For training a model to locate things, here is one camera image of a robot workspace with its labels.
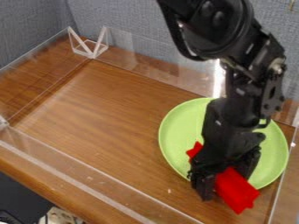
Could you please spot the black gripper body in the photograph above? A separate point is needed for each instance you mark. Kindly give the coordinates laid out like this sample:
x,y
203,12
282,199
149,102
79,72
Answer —
x,y
229,130

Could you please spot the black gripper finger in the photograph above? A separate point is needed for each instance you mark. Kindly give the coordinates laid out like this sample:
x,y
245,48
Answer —
x,y
203,184
247,163

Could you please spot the red rectangular block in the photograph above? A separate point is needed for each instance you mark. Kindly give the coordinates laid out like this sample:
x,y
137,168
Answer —
x,y
237,192

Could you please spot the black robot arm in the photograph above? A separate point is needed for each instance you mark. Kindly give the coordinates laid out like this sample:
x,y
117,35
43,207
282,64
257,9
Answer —
x,y
219,30

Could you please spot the white power strip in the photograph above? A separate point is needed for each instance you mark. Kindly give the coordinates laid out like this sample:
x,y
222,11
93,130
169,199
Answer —
x,y
59,216

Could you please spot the black box under table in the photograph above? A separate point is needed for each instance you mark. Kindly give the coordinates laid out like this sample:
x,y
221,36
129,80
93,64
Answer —
x,y
22,205

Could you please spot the clear acrylic enclosure wall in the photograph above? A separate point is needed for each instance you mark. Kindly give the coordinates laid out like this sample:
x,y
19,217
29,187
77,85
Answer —
x,y
79,126

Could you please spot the clear acrylic corner bracket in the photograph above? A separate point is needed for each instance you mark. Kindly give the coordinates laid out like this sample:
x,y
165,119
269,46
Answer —
x,y
87,47

